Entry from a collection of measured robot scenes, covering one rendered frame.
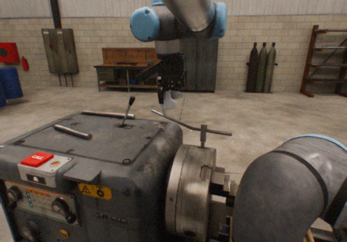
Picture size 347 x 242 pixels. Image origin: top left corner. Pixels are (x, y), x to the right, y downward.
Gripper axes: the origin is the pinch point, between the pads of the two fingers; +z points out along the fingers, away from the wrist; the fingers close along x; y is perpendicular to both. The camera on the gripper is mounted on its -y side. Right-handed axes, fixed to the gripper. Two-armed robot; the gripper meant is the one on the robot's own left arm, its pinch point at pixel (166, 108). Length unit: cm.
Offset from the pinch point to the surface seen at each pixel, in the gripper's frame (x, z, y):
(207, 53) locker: 583, 121, -65
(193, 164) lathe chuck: -14.2, 11.5, 13.2
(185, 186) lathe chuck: -20.6, 14.6, 11.9
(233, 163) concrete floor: 162, 170, 33
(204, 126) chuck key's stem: -1.6, 5.0, 14.4
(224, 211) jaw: -15.4, 29.4, 23.9
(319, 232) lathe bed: 0, 51, 62
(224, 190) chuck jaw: -15.5, 18.8, 23.4
